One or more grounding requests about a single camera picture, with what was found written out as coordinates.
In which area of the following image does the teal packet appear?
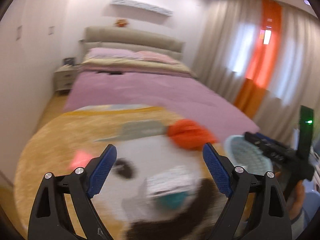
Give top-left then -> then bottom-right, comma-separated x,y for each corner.
156,191 -> 189,210

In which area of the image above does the white patterned wrapper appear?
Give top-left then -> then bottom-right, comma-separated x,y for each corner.
121,166 -> 201,223

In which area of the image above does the orange plastic bag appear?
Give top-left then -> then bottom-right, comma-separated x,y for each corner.
167,119 -> 218,151

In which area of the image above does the light blue perforated trash basket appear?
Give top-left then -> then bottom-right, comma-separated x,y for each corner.
223,135 -> 273,175

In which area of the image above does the person's right hand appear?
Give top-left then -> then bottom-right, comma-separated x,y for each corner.
286,180 -> 305,224

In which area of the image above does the orange curtain panel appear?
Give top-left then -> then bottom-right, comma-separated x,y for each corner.
234,0 -> 283,118

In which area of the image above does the yellow bear blanket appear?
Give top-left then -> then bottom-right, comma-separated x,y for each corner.
14,107 -> 227,239

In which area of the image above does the beige nightstand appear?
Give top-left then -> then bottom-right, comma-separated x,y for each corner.
54,64 -> 79,92

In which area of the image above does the bed with purple cover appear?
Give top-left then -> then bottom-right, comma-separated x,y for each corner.
64,66 -> 259,141

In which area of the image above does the beige curtain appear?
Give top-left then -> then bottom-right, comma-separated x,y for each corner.
194,0 -> 319,143

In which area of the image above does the folded beige quilt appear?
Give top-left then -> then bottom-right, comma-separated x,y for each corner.
81,57 -> 197,78

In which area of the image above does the purple pillow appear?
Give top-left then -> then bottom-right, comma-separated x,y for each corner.
87,47 -> 137,59

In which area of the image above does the beige padded headboard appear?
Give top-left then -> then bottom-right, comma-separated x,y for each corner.
79,26 -> 184,61

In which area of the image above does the pink pillow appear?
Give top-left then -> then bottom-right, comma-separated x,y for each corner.
135,51 -> 179,65

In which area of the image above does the orange plush toy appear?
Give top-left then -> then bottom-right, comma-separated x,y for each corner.
114,18 -> 129,28

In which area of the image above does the small dark picture frame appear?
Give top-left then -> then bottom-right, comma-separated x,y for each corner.
63,57 -> 75,66

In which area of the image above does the white wall shelf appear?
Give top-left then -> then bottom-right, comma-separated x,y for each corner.
110,0 -> 173,17

